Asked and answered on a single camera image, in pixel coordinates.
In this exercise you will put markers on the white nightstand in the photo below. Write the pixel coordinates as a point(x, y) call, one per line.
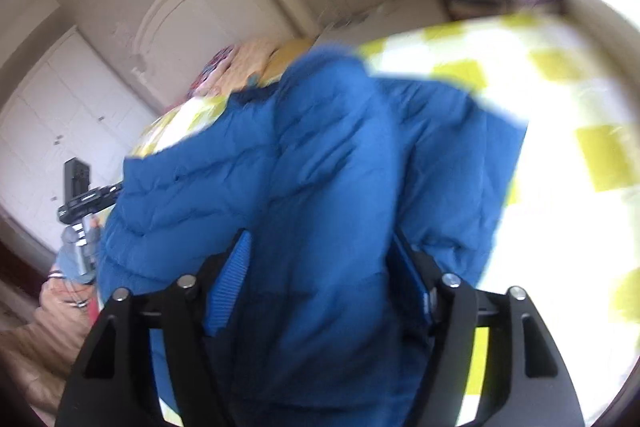
point(385, 19)

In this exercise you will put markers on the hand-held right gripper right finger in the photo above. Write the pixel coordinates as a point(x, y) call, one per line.
point(420, 287)

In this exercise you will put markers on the white bed headboard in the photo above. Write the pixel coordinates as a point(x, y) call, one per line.
point(200, 22)

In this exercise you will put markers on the person's left forearm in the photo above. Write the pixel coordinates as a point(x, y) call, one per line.
point(35, 357)

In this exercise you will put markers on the person's left hand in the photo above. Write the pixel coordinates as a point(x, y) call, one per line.
point(67, 304)

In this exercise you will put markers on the blue quilted jacket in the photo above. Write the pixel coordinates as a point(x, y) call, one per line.
point(325, 157)

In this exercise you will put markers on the yellow pillow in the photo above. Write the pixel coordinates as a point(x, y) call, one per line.
point(287, 57)

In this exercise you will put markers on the white wardrobe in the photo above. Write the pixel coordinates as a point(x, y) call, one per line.
point(60, 107)

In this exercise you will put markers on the window sill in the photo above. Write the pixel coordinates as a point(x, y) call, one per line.
point(595, 7)

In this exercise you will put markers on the cream pillow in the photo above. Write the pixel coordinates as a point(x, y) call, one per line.
point(247, 64)

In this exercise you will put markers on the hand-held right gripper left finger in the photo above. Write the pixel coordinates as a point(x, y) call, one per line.
point(232, 287)

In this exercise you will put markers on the patterned round cushion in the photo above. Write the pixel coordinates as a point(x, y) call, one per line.
point(212, 69)

